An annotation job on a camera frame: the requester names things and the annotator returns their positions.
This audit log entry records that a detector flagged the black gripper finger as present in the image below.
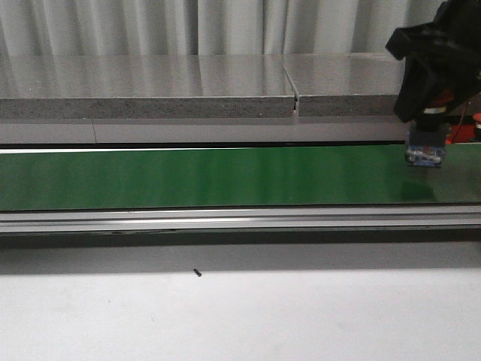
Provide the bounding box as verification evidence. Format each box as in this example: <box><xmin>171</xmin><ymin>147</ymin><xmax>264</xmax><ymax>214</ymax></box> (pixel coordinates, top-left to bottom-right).
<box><xmin>446</xmin><ymin>88</ymin><xmax>480</xmax><ymax>115</ymax></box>
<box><xmin>394</xmin><ymin>56</ymin><xmax>451</xmax><ymax>123</ymax></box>

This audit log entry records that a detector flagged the aluminium conveyor side rail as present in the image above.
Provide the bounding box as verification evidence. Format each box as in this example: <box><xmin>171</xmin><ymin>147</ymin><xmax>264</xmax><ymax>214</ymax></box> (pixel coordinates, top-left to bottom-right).
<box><xmin>1</xmin><ymin>205</ymin><xmax>480</xmax><ymax>235</ymax></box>

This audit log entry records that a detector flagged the push button base edge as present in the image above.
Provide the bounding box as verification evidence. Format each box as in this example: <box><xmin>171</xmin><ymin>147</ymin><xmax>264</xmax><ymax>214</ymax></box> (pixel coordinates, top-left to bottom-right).
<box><xmin>472</xmin><ymin>112</ymin><xmax>481</xmax><ymax>142</ymax></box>

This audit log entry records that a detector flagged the thin red orange wire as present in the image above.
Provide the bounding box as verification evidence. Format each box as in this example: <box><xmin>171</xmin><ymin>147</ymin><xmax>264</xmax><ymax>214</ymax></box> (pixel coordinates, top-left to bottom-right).
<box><xmin>450</xmin><ymin>103</ymin><xmax>469</xmax><ymax>144</ymax></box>

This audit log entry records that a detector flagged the red mushroom button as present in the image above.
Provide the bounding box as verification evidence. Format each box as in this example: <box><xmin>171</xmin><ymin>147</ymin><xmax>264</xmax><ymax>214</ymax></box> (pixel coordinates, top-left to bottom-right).
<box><xmin>405</xmin><ymin>90</ymin><xmax>454</xmax><ymax>168</ymax></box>

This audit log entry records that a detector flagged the red plastic bin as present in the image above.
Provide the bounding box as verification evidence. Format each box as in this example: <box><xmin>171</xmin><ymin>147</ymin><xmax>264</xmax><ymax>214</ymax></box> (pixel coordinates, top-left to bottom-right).
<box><xmin>446</xmin><ymin>114</ymin><xmax>479</xmax><ymax>144</ymax></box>

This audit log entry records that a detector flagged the grey stone countertop slab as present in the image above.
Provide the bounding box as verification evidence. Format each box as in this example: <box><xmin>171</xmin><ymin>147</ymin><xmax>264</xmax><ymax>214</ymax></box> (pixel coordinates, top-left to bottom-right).
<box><xmin>281</xmin><ymin>53</ymin><xmax>404</xmax><ymax>117</ymax></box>
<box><xmin>1</xmin><ymin>55</ymin><xmax>295</xmax><ymax>119</ymax></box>

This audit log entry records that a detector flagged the grey stone countertop slab left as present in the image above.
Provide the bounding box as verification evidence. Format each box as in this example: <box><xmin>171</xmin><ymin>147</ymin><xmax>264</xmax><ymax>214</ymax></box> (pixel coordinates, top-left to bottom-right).
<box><xmin>1</xmin><ymin>55</ymin><xmax>295</xmax><ymax>119</ymax></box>

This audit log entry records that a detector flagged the green conveyor belt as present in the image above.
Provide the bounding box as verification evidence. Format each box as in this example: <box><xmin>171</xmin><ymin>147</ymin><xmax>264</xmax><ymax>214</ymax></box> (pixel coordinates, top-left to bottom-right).
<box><xmin>1</xmin><ymin>144</ymin><xmax>480</xmax><ymax>211</ymax></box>

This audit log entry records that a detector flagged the grey stone countertop slab right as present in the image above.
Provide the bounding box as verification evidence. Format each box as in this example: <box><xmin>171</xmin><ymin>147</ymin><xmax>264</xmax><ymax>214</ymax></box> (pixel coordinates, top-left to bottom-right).
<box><xmin>281</xmin><ymin>53</ymin><xmax>404</xmax><ymax>117</ymax></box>

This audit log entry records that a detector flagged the grey pleated curtain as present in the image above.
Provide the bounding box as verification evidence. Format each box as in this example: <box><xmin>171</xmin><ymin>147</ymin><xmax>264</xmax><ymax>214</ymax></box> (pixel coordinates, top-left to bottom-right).
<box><xmin>1</xmin><ymin>0</ymin><xmax>439</xmax><ymax>56</ymax></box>

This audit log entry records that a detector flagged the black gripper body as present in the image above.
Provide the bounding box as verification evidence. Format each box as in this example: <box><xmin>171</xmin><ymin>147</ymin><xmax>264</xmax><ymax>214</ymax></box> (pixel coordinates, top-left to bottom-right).
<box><xmin>386</xmin><ymin>1</ymin><xmax>480</xmax><ymax>88</ymax></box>

